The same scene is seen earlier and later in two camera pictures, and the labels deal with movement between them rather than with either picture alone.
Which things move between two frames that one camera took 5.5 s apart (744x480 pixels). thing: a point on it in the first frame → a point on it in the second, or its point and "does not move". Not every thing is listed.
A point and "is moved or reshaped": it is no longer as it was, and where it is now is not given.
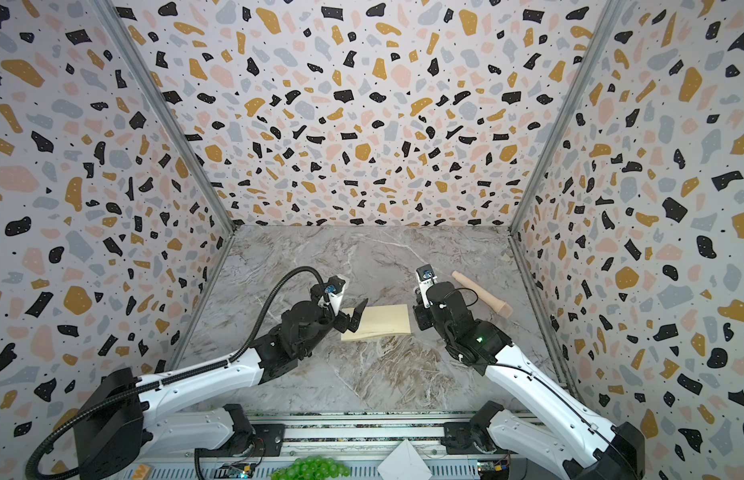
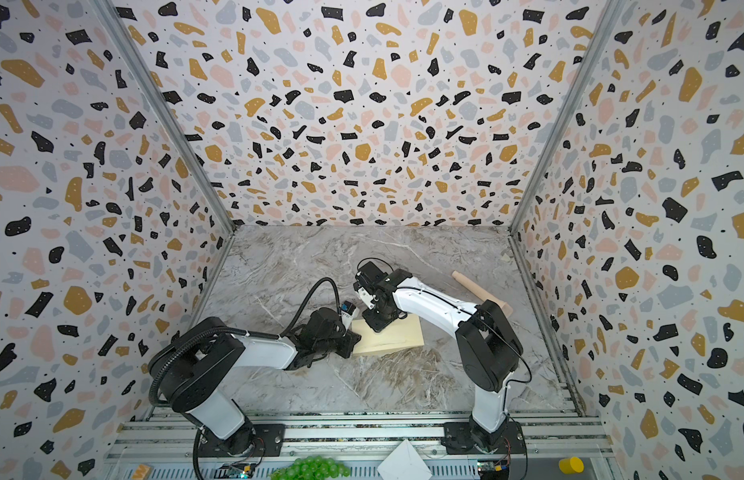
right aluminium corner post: x=612 y=12 does not move
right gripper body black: x=426 y=308 → x=377 y=309
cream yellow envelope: x=380 y=320 is moved or reshaped
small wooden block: x=141 y=472 does not move
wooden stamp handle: x=502 y=308 does not move
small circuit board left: x=237 y=470 does not move
